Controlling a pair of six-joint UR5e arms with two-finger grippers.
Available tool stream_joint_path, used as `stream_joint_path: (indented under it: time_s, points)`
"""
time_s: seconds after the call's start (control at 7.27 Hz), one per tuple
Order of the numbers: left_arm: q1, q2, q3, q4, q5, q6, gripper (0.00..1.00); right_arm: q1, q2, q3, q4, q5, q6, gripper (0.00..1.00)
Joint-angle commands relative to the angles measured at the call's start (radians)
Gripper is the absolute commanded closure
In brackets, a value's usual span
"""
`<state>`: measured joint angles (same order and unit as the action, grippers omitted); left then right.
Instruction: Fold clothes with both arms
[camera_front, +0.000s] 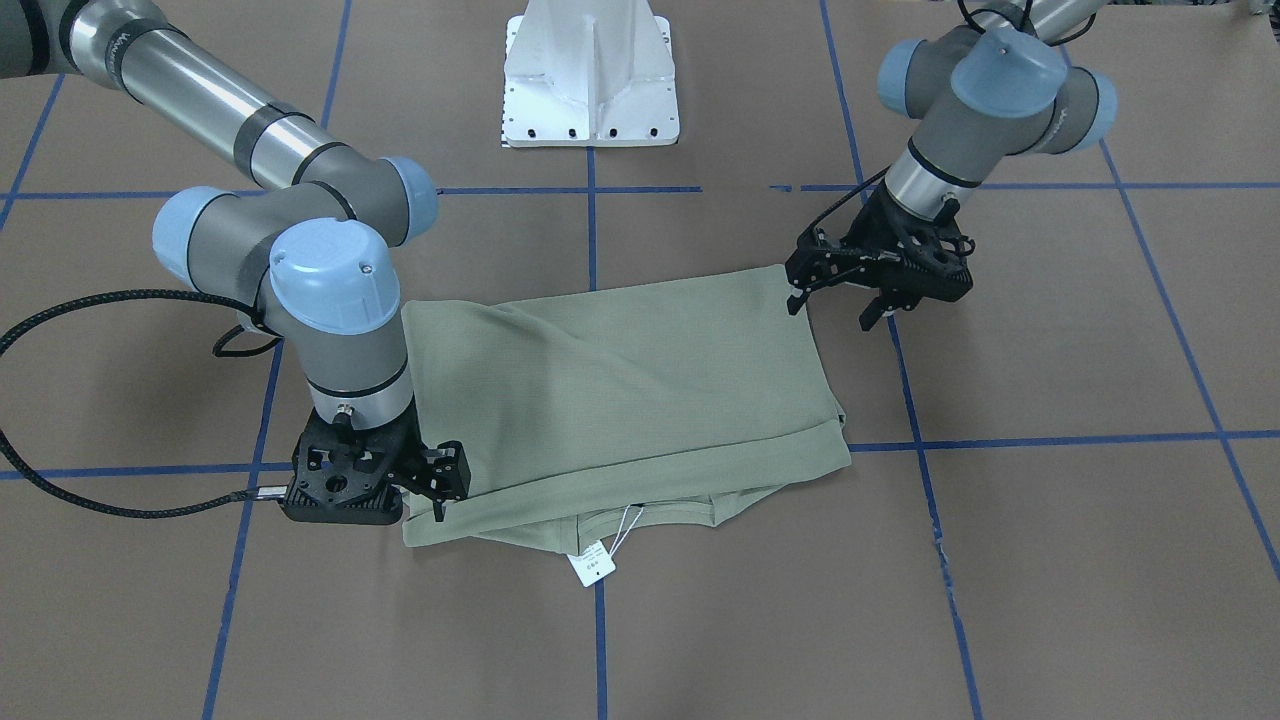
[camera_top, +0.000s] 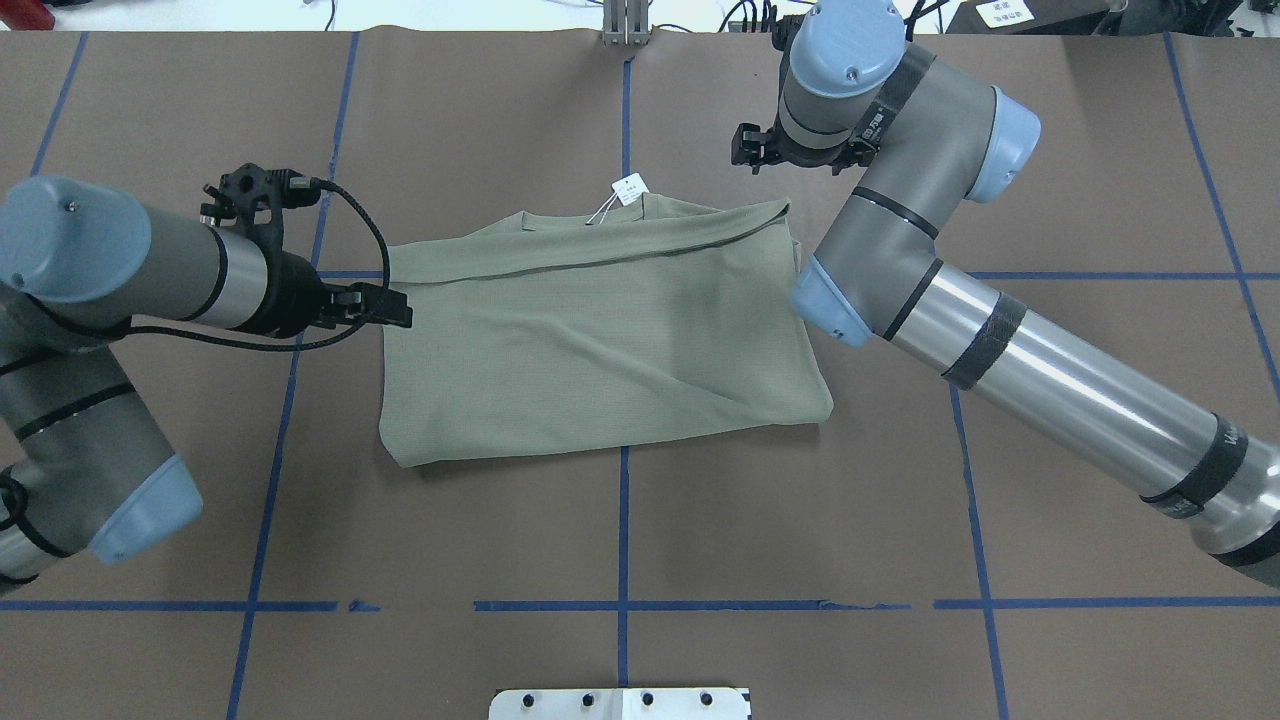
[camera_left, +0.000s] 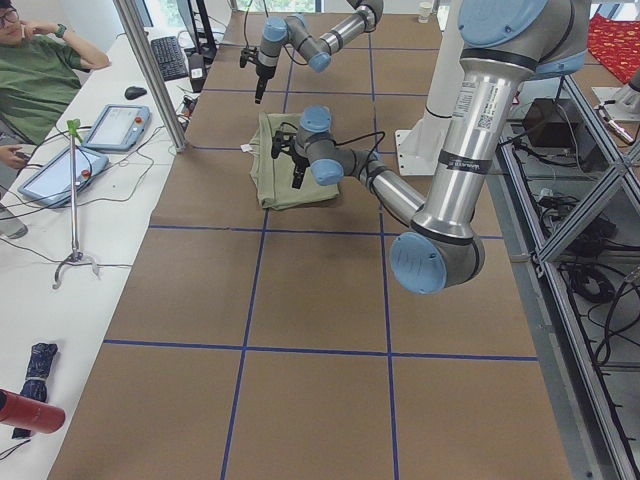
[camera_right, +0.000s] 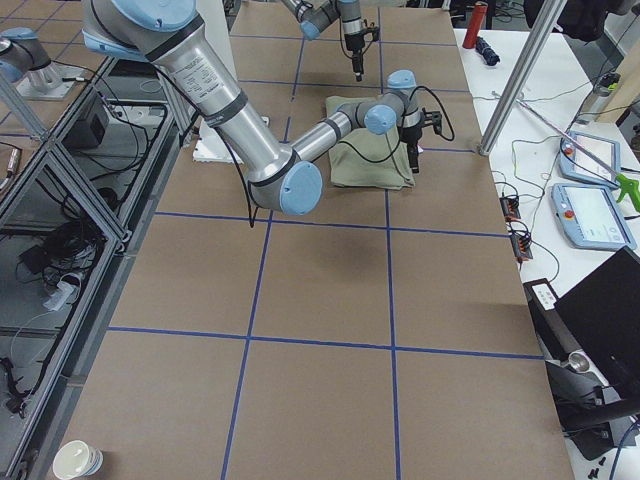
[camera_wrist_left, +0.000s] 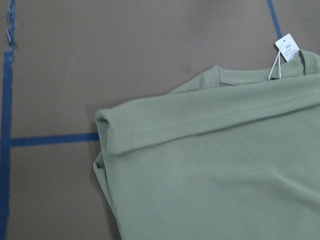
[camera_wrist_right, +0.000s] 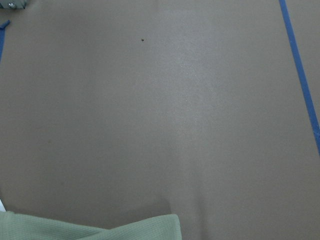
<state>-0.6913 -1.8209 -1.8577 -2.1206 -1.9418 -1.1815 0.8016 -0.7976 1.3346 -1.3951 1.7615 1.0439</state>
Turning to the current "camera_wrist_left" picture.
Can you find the green long sleeve shirt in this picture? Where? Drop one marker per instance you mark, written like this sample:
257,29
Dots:
229,155

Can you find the white paper hang tag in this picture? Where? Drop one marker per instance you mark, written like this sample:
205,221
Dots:
287,47

